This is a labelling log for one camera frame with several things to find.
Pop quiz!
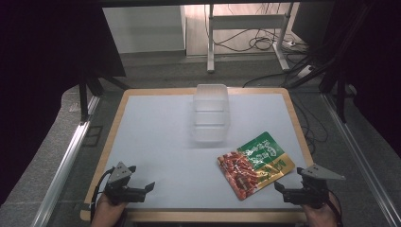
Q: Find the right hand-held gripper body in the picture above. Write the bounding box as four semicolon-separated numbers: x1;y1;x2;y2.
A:
296;163;347;210

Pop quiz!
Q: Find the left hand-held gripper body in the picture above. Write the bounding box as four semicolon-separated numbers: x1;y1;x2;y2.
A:
103;161;138;206

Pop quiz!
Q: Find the person's right hand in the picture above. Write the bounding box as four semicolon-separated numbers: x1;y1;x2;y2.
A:
301;191;343;227

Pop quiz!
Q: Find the person's left hand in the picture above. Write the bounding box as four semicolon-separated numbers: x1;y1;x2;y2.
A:
90;192;129;227

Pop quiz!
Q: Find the red and green snack packet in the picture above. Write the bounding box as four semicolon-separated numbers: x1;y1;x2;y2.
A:
217;131;297;201

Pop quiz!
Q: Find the dark floor grate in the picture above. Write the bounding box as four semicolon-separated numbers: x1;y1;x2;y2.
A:
81;125;104;148

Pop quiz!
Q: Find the clear plastic container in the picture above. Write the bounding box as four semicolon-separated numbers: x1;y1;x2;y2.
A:
190;82;232;146

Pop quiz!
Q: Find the black metal stand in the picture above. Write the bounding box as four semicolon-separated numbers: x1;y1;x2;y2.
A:
285;3;376;125
78;67;131;123

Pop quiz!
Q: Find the white power strip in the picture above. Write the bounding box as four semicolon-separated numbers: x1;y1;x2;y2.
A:
296;64;316;79

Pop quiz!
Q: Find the dark curtain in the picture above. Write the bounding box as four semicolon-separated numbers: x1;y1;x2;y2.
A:
291;0;401;159
0;0;127;206

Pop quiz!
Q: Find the white cabinet panel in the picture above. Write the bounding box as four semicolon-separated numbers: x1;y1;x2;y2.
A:
102;5;187;55

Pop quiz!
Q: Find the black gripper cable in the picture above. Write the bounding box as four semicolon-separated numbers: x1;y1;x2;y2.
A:
325;188;344;227
89;166;115;223

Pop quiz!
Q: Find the aluminium floor rail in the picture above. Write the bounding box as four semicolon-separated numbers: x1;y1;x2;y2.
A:
320;93;401;227
30;95;101;227

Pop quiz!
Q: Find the tangle of black floor cables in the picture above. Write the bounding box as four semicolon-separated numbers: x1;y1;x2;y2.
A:
214;3;330;155

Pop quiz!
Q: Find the white desk frame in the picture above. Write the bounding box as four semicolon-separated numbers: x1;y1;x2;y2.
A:
206;3;299;74

